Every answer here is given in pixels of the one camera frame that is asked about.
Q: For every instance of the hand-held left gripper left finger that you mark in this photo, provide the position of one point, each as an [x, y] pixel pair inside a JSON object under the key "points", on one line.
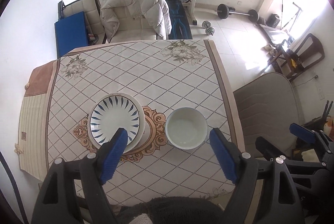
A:
{"points": [[114, 153]]}

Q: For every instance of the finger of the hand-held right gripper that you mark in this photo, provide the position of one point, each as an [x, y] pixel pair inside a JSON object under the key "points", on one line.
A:
{"points": [[302, 132], [266, 147]]}

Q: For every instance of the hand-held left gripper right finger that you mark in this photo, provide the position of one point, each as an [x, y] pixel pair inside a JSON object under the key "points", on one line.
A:
{"points": [[224, 156]]}

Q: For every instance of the blue leaf patterned plate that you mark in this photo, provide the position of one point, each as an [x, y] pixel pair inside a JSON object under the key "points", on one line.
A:
{"points": [[109, 122]]}

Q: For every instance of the white plate with grey flower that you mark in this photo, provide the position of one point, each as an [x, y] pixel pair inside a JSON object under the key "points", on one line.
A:
{"points": [[142, 120]]}

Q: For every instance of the white bowl with dark rim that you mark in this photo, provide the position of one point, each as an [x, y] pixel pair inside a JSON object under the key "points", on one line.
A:
{"points": [[186, 127]]}

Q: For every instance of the grey padded chair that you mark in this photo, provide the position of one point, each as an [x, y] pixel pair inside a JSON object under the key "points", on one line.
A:
{"points": [[263, 103]]}

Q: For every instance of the dark wooden chair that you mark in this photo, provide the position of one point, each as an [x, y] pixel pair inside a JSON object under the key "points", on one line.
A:
{"points": [[313, 51]]}

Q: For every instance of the checked floral tablecloth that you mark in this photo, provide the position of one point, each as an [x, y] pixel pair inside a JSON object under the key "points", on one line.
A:
{"points": [[156, 77]]}

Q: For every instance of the black box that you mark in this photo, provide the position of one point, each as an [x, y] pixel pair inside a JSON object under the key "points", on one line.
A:
{"points": [[275, 20]]}

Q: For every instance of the small box with red label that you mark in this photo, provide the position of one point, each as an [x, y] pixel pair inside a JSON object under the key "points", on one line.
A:
{"points": [[92, 39]]}

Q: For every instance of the cream upholstered chair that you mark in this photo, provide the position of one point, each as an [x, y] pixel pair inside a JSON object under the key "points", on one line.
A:
{"points": [[133, 34], [88, 12]]}

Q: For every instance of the chrome dumbbell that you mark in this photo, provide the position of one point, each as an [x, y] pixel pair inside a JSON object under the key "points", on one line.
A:
{"points": [[208, 29]]}

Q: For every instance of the blue board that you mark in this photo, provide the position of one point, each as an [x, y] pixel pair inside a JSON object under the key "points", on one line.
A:
{"points": [[70, 33]]}

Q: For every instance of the small barbell with black weights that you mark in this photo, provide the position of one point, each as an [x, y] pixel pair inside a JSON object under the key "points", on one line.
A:
{"points": [[238, 13]]}

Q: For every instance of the blue exercise mat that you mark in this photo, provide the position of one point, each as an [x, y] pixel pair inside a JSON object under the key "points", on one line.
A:
{"points": [[178, 23]]}

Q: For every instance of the white puffer jacket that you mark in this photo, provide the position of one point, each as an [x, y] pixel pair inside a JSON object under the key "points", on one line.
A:
{"points": [[130, 2]]}

